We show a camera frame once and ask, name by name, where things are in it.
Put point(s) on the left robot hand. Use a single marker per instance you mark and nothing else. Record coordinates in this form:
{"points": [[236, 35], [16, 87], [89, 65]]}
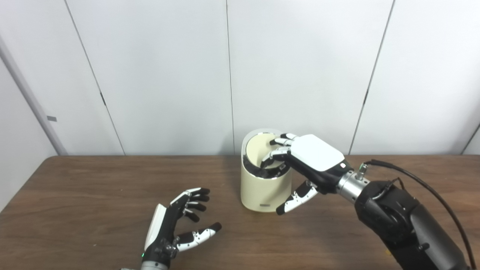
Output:
{"points": [[165, 228]]}

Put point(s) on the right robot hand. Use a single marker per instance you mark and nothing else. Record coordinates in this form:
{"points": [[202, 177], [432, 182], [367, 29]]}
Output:
{"points": [[317, 153]]}

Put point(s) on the round cream bin lid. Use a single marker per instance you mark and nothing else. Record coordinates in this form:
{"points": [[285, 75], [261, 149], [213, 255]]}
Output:
{"points": [[258, 150]]}

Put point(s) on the cream-colored bin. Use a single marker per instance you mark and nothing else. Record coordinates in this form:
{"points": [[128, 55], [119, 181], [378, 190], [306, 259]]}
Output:
{"points": [[260, 193]]}

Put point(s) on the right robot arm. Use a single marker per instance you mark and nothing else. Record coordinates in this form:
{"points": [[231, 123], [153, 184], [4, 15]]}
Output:
{"points": [[397, 217]]}

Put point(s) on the black bin liner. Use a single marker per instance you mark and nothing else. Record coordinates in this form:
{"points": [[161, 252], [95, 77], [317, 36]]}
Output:
{"points": [[258, 172]]}

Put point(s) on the small grey wall tag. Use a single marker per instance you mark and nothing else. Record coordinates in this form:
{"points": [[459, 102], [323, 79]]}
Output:
{"points": [[51, 119]]}

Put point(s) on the grey wall trim strip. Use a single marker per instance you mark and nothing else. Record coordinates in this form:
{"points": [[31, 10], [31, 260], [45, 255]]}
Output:
{"points": [[33, 103]]}

